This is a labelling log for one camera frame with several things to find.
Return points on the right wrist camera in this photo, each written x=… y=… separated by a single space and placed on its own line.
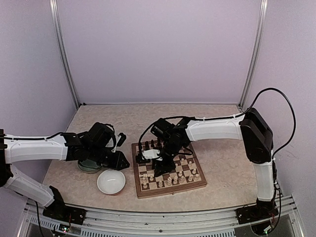
x=148 y=155

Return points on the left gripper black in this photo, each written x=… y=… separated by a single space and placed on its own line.
x=117 y=162

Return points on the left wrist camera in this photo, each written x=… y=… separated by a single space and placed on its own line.
x=118 y=141

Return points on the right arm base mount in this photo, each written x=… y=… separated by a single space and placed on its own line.
x=254 y=213

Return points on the aluminium frame post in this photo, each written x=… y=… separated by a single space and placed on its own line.
x=255 y=53
x=58 y=30

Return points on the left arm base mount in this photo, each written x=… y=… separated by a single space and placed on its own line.
x=72 y=215

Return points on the white ceramic bowl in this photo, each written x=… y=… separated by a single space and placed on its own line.
x=111 y=182

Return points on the right aluminium frame post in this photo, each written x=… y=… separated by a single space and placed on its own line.
x=255 y=53

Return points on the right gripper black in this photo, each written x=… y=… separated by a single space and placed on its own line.
x=166 y=167

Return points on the wooden chess board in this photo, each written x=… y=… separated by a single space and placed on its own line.
x=191 y=162

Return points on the left aluminium frame post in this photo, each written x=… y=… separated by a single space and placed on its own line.
x=58 y=30

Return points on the front aluminium rail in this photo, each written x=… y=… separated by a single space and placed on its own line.
x=99 y=222

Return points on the black chess pieces row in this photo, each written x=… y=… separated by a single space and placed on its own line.
x=152 y=144

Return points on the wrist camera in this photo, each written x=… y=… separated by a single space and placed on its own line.
x=118 y=141
x=148 y=155

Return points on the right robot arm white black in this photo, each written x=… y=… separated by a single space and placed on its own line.
x=248 y=127

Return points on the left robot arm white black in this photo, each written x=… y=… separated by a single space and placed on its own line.
x=15 y=149

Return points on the green glass bowl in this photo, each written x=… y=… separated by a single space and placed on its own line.
x=88 y=166

